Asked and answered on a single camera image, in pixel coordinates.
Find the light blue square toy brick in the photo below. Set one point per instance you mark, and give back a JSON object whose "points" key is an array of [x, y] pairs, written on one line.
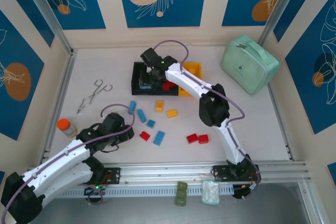
{"points": [[151, 123]]}

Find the red long toy brick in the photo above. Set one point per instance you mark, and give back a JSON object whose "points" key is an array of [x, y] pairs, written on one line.
{"points": [[168, 86]]}

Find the aluminium table side rail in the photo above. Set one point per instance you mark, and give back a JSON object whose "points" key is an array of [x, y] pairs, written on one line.
{"points": [[61, 98], [279, 124]]}

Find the black plastic bin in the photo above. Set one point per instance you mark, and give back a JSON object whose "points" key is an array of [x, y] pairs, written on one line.
{"points": [[136, 77], [172, 93]]}

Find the red square toy brick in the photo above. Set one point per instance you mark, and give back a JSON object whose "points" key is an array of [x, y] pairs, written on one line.
{"points": [[203, 139], [192, 138], [144, 135]]}

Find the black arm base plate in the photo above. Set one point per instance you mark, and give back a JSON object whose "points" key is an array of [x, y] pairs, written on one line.
{"points": [[220, 172], [113, 175]]}

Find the metal tongs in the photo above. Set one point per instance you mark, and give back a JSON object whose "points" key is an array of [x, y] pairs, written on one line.
{"points": [[89, 99]]}

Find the yellow plastic bin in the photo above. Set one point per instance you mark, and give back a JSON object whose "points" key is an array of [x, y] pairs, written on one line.
{"points": [[197, 66]]}

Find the olive green pad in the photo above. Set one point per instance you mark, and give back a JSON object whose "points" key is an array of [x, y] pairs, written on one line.
{"points": [[181, 193], [182, 185]]}

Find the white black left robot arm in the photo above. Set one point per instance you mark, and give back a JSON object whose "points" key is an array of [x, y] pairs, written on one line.
{"points": [[65, 153]]}

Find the orange lid plastic jar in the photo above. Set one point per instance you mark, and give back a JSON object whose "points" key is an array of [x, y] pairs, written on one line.
{"points": [[67, 127]]}

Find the aluminium front rail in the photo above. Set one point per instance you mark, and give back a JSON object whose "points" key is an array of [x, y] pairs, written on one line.
{"points": [[168, 171]]}

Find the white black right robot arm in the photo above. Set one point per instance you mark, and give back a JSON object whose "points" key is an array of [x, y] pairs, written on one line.
{"points": [[189, 82]]}

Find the blue long toy brick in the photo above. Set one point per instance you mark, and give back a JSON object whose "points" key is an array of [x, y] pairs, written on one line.
{"points": [[159, 138], [141, 115]]}

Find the clear plastic bag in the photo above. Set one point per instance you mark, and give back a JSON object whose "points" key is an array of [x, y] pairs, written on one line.
{"points": [[210, 191]]}

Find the aluminium frame post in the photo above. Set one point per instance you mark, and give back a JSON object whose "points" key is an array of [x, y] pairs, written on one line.
{"points": [[278, 6], [44, 9]]}

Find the mint green zip case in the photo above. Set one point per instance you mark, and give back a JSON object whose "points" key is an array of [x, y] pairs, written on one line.
{"points": [[249, 64]]}

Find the yellow toy brick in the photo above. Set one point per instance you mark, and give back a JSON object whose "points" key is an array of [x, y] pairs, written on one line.
{"points": [[193, 70], [159, 105], [172, 113]]}

